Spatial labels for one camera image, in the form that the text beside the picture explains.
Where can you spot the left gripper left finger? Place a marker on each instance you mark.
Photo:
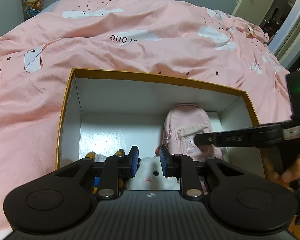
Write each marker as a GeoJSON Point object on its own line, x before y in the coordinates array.
{"type": "Point", "coordinates": [131, 163]}

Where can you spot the pink patterned bed duvet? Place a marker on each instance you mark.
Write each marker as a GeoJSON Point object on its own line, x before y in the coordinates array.
{"type": "Point", "coordinates": [153, 36]}

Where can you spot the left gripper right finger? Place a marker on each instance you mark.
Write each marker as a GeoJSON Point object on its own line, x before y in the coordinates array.
{"type": "Point", "coordinates": [166, 161]}

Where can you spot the white room door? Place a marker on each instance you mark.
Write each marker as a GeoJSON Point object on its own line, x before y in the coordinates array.
{"type": "Point", "coordinates": [253, 11]}

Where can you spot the blue white bear plush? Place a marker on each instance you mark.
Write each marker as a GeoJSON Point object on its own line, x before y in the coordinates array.
{"type": "Point", "coordinates": [101, 158]}

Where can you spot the white dog plush toy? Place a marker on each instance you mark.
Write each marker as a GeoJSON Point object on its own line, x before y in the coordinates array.
{"type": "Point", "coordinates": [149, 176]}

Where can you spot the orange cardboard storage box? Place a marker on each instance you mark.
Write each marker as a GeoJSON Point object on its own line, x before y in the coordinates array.
{"type": "Point", "coordinates": [106, 110]}

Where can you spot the pink mini backpack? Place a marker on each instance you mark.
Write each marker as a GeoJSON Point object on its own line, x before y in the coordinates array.
{"type": "Point", "coordinates": [182, 123]}

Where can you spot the right human hand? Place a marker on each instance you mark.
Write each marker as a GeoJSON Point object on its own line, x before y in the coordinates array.
{"type": "Point", "coordinates": [290, 175]}

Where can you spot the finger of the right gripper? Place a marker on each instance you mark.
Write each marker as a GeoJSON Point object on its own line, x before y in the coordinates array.
{"type": "Point", "coordinates": [261, 136]}

